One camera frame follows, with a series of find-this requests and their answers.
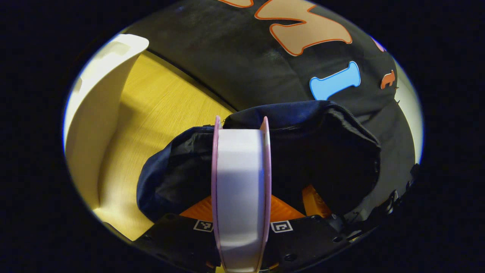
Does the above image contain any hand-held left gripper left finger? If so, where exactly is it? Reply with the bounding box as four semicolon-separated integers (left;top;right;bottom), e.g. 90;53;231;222
135;195;221;270

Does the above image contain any pink book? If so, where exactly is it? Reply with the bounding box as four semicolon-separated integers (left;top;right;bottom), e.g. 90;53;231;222
211;116;272;273

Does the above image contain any white plastic bookshelf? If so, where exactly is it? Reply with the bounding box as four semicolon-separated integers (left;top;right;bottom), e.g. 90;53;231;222
64;33;149;210

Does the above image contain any blue schoolbag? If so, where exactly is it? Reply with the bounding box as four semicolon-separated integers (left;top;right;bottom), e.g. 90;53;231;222
136;100;382;223

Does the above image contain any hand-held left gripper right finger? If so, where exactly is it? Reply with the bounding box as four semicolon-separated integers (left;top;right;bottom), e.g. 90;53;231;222
261;195;343;271

